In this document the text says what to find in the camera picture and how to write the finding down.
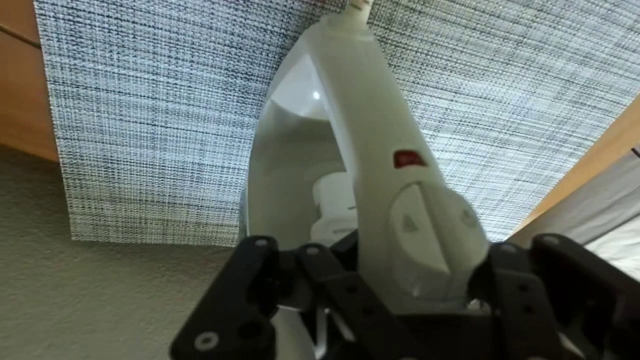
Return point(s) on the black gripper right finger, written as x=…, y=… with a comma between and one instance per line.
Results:
x=552, y=300

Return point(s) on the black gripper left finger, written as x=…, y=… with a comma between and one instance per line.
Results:
x=233, y=312

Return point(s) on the grey-blue woven placemat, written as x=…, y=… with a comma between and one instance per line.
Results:
x=147, y=132

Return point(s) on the white clothes iron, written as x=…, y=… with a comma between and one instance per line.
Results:
x=372, y=132

